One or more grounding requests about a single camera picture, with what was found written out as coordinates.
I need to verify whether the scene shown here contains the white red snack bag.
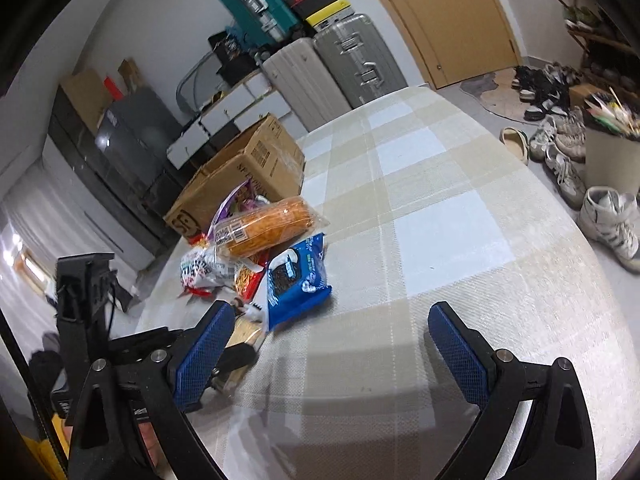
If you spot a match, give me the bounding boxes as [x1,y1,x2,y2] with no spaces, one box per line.
[233,249,270,304]

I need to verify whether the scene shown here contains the white noodle snack bag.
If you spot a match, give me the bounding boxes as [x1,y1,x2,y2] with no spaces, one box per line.
[180,246,235,297]

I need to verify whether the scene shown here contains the blue Oreo pack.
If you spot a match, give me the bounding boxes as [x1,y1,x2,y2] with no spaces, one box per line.
[265,233,332,333]

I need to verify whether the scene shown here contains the clear bread loaf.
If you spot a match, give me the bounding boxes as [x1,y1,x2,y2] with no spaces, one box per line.
[209,196,329,260]

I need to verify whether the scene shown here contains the purple white snack bag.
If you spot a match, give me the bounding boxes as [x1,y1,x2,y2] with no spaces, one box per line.
[206,179,270,242]

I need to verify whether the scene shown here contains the person's left hand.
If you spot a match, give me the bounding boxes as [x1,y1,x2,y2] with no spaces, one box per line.
[138,422,162,467]

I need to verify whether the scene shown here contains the dark grey refrigerator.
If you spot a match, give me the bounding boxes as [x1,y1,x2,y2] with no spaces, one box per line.
[96,87,183,191]

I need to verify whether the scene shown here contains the checked beige tablecloth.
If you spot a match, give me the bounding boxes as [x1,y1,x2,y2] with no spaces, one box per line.
[134,84,640,480]

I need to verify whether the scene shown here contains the white sneaker on floor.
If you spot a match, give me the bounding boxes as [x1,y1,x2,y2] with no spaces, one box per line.
[577,186,639,274]

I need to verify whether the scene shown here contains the brown cardboard SF box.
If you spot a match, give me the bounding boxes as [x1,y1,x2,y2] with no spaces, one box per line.
[164,114,305,238]

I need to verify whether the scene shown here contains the oval mirror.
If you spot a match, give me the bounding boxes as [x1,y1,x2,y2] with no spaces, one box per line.
[176,51,226,116]

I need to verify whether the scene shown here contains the white drawer desk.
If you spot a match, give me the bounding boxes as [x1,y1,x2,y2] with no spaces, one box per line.
[166,70,304,169]

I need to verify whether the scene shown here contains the white bin with sticks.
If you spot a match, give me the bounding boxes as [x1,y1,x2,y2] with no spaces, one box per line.
[584,92,640,195]

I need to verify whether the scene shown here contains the black backpack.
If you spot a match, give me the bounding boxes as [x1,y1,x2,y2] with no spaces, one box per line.
[207,32,258,87]

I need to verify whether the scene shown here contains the beige hard suitcase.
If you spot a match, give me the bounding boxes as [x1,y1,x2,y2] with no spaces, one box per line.
[262,38,352,131]

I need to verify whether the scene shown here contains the silver aluminium suitcase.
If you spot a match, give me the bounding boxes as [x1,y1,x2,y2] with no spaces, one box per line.
[314,14,408,108]

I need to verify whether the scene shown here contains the teal hard suitcase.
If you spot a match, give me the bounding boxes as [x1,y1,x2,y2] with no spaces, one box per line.
[219,0,303,52]

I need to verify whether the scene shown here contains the wooden door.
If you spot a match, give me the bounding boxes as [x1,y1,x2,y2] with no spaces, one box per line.
[381,0,522,89]

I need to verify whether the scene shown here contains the wooden shoe rack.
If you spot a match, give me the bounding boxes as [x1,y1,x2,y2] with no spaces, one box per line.
[558,0,639,94]

